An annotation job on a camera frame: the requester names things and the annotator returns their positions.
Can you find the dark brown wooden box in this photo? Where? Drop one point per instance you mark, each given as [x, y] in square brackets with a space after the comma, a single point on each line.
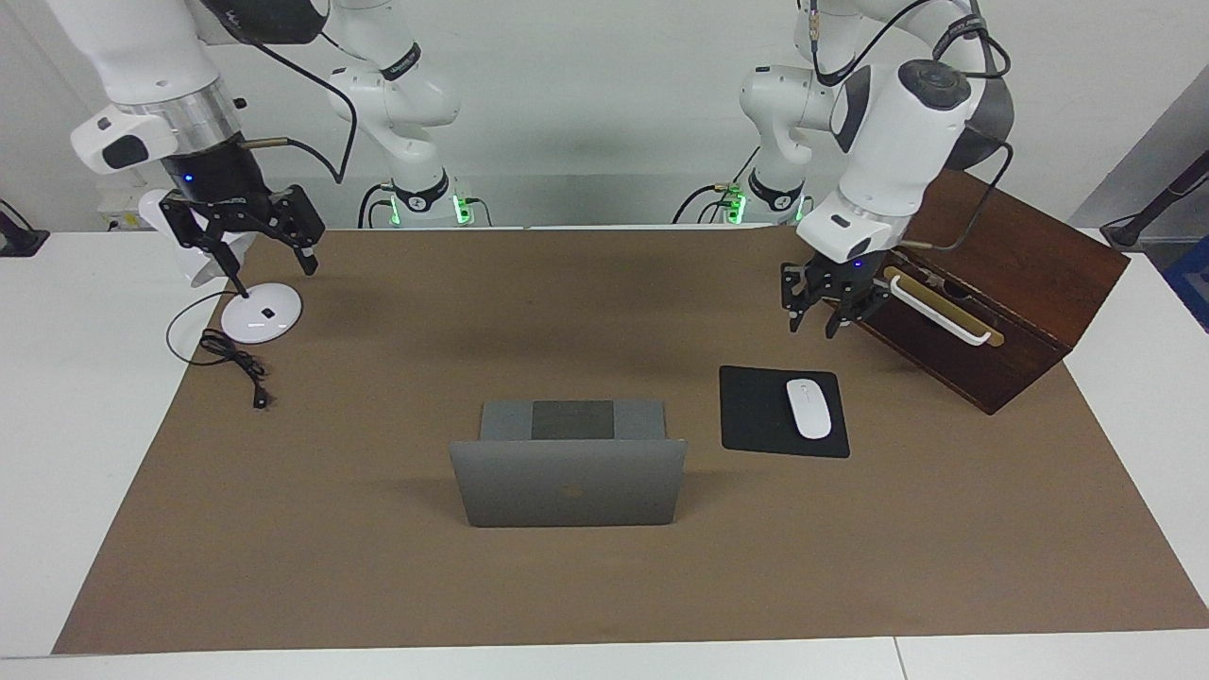
[1039, 302]

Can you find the white computer mouse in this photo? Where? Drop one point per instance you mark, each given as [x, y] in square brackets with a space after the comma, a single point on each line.
[808, 408]

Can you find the white wall socket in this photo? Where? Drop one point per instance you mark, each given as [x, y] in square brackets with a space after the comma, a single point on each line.
[118, 212]

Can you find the silver laptop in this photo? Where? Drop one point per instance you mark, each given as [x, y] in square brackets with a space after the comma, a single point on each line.
[567, 482]

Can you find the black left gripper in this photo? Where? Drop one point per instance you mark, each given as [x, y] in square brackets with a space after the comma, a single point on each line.
[845, 279]

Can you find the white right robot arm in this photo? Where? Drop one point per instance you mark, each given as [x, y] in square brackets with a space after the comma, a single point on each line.
[142, 57]

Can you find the black tripod leg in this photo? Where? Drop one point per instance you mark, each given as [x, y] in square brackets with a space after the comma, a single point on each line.
[1157, 203]

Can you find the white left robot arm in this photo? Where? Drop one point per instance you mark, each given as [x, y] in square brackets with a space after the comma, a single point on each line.
[897, 132]

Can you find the brown table mat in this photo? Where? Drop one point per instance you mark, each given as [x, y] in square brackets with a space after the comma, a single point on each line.
[604, 586]

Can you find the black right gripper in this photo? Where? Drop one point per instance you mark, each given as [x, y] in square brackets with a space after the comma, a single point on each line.
[212, 175]

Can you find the black stand foot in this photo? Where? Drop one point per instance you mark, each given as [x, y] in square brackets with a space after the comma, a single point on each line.
[17, 238]

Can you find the white desk lamp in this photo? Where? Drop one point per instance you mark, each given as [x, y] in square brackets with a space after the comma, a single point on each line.
[269, 316]

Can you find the blue crate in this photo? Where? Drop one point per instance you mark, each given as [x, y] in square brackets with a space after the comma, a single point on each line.
[1192, 283]

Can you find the black mouse pad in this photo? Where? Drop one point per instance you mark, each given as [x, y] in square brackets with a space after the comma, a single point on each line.
[751, 411]

